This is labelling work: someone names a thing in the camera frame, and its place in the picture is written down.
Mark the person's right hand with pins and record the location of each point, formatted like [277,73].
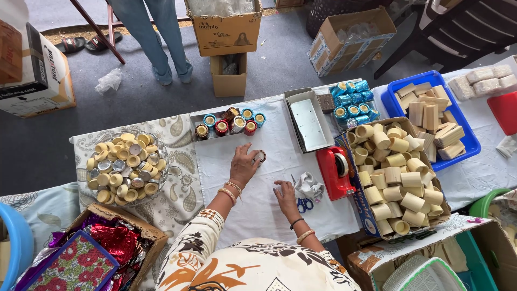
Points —
[289,202]

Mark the pile of pale wooden blocks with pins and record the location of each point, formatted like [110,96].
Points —
[432,117]

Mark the person's right fingers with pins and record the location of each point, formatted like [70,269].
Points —
[282,187]

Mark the group of mixed foil-wrapped cups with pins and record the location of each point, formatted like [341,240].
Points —
[238,124]

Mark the blue plastic tub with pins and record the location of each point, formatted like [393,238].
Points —
[16,242]

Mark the paisley print table cloth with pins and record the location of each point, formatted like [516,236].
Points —
[181,161]

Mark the crumpled clear plastic bag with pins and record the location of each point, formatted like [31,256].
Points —
[108,81]

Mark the dark woven basket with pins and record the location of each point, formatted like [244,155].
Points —
[323,16]

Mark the pile of plain cream cups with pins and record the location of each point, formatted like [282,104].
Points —
[398,178]

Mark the white black printed carton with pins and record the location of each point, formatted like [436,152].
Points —
[48,76]

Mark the crumpled white plastic wrap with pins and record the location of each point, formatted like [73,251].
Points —
[507,146]

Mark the cardboard box of foil sheets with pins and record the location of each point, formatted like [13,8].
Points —
[149,234]

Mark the printed cardboard box of cups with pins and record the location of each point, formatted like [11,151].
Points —
[365,218]

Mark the clear bags of white pieces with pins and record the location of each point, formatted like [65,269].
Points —
[480,81]

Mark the shallow grey metal tray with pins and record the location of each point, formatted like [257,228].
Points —
[193,121]

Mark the crumpled grey white cloth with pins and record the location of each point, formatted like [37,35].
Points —
[309,186]

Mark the red floral print box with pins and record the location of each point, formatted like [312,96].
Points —
[74,264]

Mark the red tape dispenser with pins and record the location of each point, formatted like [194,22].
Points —
[329,173]

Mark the person's left hand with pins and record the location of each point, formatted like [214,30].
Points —
[242,165]

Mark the blue patterned cardboard box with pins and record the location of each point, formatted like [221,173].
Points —
[347,52]

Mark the open grey metal box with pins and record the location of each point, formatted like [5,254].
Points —
[309,121]

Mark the pile of cream round lids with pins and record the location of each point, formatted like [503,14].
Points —
[125,167]

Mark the white table cloth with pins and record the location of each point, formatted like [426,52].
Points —
[250,202]

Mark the small plain cardboard box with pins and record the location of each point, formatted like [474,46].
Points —
[228,85]

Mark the pile of blue foil cups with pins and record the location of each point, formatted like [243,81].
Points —
[353,103]

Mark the small brown square block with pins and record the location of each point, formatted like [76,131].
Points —
[325,103]

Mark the gold bangles on left wrist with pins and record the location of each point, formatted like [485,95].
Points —
[230,193]

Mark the heap of shiny foil sheets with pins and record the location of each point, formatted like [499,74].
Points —
[117,238]

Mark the red gold trimmed single cup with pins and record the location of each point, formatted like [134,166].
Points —
[261,156]

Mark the dark plastic chair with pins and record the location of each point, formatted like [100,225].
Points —
[464,36]

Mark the black wrist band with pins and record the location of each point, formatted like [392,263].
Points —
[296,223]

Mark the pale blue floral cloth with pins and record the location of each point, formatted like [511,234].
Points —
[44,210]

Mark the clear glass bowl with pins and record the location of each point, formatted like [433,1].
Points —
[163,178]

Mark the black red sandal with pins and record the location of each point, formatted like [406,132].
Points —
[99,42]
[70,44]

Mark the brown carton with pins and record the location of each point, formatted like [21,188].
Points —
[10,52]

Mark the red plastic lid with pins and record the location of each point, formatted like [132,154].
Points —
[505,113]

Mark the tall printed cardboard box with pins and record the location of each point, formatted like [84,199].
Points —
[226,34]

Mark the large open cardboard box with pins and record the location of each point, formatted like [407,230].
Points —
[404,246]

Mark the person's cream patterned tunic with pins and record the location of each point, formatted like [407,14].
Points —
[250,262]

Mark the blue plastic tray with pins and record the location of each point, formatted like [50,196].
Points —
[468,141]

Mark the white green plastic basket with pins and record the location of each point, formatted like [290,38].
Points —
[424,277]

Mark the dark red metal stand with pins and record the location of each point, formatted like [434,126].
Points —
[99,32]

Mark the gold bangle on right wrist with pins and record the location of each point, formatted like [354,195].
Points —
[305,236]

